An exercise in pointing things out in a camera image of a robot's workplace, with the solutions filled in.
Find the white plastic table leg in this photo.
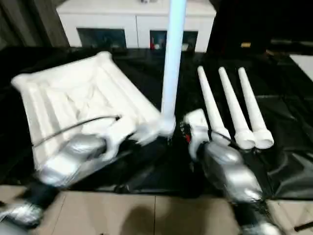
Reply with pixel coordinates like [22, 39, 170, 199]
[238, 67, 274, 149]
[197, 66, 232, 141]
[218, 67, 256, 149]
[160, 0, 188, 137]

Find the white plastic table top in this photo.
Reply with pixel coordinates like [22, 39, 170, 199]
[11, 51, 177, 172]

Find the black work mat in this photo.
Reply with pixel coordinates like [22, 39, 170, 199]
[0, 45, 313, 200]

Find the white flat board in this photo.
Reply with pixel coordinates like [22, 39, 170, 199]
[290, 54, 313, 83]

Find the white cabinet with glass doors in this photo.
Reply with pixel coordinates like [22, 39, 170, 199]
[55, 0, 217, 53]

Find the grey curtain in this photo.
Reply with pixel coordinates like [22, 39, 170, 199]
[0, 0, 71, 48]

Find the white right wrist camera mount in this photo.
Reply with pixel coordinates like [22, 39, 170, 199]
[182, 109, 213, 162]

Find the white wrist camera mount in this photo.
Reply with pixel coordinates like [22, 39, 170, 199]
[182, 109, 213, 162]
[102, 119, 136, 162]

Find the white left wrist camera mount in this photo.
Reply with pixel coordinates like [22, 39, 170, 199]
[102, 119, 136, 162]

